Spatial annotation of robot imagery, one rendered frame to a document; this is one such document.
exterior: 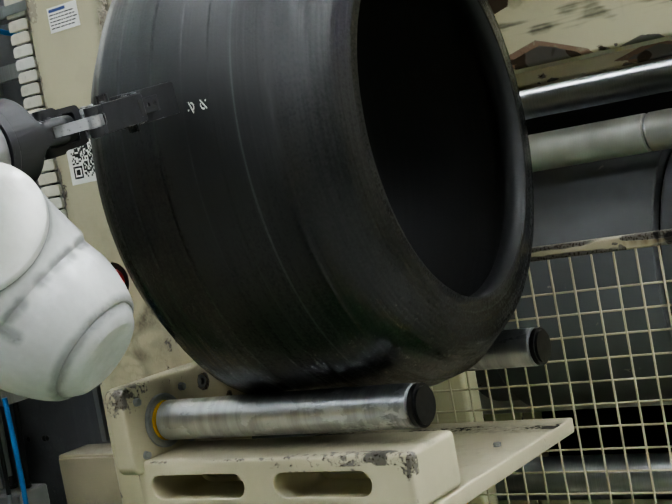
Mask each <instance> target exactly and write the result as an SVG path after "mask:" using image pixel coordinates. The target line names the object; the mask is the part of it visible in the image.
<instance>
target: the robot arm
mask: <svg viewBox="0 0 672 504"><path fill-rule="evenodd" d="M95 97H96V100H97V105H93V104H91V105H87V106H82V107H80V109H79V108H78V107H77V106H76V105H71V106H67V107H64V108H60V109H56V110H55V109H53V108H48V109H44V110H42V109H41V110H38V111H37V112H33V113H32V114H29V112H28V111H27V110H26V109H25V108H23V107H22V106H21V105H19V104H18V103H16V102H14V101H12V100H9V99H5V98H0V389H1V390H4V391H7V392H10V393H13V394H16V395H19V396H23V397H27V398H31V399H37V400H43V401H63V400H66V399H70V398H71V397H74V396H79V395H83V394H86V393H88V392H89V391H91V390H92V389H94V388H95V387H97V386H98V385H99V384H100V383H102V382H103V381H104V380H105V379H106V378H107V377H108V376H109V375H110V374H111V372H112V371H113V370H114V369H115V367H116V366H117V365H118V363H119V362H120V360H121V359H122V357H123V356H124V354H125V352H126V350H127V348H128V346H129V344H130V341H131V338H132V335H133V331H134V317H133V313H134V304H133V300H132V298H131V295H130V293H129V291H128V289H127V287H126V285H125V283H124V282H123V280H122V279H121V277H120V276H119V274H118V272H117V271H116V270H115V268H114V267H113V266H112V265H111V263H110V262H109V261H108V260H107V259H106V258H105V257H104V256H103V255H102V254H101V253H100V252H99V251H97V250H96V249H95V248H93V247H92V246H91V245H90V244H88V243H87V242H86V241H85V240H84V236H83V233H82V231H81V230H80V229H78V228H77V227H76V226H75V225H74V224H73V223H72V222H71V221H70V220H69V219H68V218H67V217H66V216H65V215H64V214H63V213H62V212H61V211H60V210H59V209H58V208H57V207H56V206H55V205H54V204H53V203H52V202H51V201H50V200H49V199H48V198H47V197H46V196H45V195H44V194H43V192H42V191H41V190H40V189H39V187H38V186H37V185H36V183H35V182H36V181H37V179H38V178H39V176H40V174H41V172H42V169H43V165H44V160H45V159H46V160H48V159H54V158H56V157H59V156H62V155H65V154H66V153H67V151H68V150H71V149H74V148H77V147H80V146H84V145H86V144H87V142H88V139H91V138H94V139H95V138H96V139H100V138H102V136H104V135H106V134H108V133H111V132H114V131H117V130H119V131H120V130H124V129H128V132H129V134H130V133H135V132H139V131H141V130H140V127H139V125H142V124H145V123H149V122H152V121H155V120H158V119H162V118H165V117H168V116H171V115H175V114H178V113H180V110H179V106H178V103H177V99H176V96H175V92H174V89H173V85H172V82H171V81H170V82H166V83H162V84H158V85H154V86H151V87H147V88H143V89H140V90H136V91H132V92H128V93H125V94H121V95H117V96H114V97H110V101H109V99H108V96H107V93H105V94H101V95H97V96H95Z"/></svg>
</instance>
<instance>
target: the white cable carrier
mask: <svg viewBox="0 0 672 504"><path fill-rule="evenodd" d="M20 1H23V0H4V6H8V5H11V4H14V3H17V2H20ZM19 18H21V19H19ZM16 19H18V20H16ZM7 20H15V21H12V22H10V23H9V32H10V33H17V34H14V35H12V36H11V43H12V46H19V47H16V48H14V50H13V53H14V58H15V59H17V58H19V59H21V58H24V57H27V58H24V59H21V60H18V61H17V62H16V68H17V71H26V70H29V71H26V72H23V73H20V74H19V76H18V79H19V83H20V84H28V83H31V82H33V83H31V84H28V85H24V86H22V87H21V94H22V97H29V96H33V95H36V96H33V97H29V98H26V99H24V101H23V104H24V108H25V109H34V108H38V109H35V110H31V111H28V112H29V114H32V113H33V112H37V111H38V110H41V109H42V110H44V109H46V108H45V107H43V106H45V101H44V96H43V95H41V94H43V91H42V85H41V82H38V81H41V80H40V75H39V70H38V65H37V60H36V57H35V56H36V54H35V49H34V44H33V39H32V34H31V29H30V23H29V18H28V13H27V10H25V11H22V12H19V13H16V14H13V15H10V16H7ZM21 31H23V32H21ZM18 32H20V33H18ZM23 44H25V45H23ZM20 45H22V46H20ZM54 170H57V163H56V159H55V158H54V159H48V160H45V161H44V165H43V169H42V172H41V173H44V172H48V171H49V172H50V173H46V174H41V175H40V176H39V178H38V182H39V185H40V186H41V185H49V184H52V185H51V186H47V187H43V188H41V191H42V192H43V194H44V195H45V196H46V197H47V198H49V197H54V196H55V198H52V199H49V200H50V201H51V202H52V203H53V204H54V205H55V206H56V207H57V208H58V209H59V210H60V211H61V212H62V213H63V214H64V215H65V216H66V217H67V214H66V210H65V209H63V208H64V207H65V202H64V198H63V197H60V195H62V193H63V191H62V187H61V185H60V184H57V183H58V182H60V178H59V173H58V171H54Z"/></svg>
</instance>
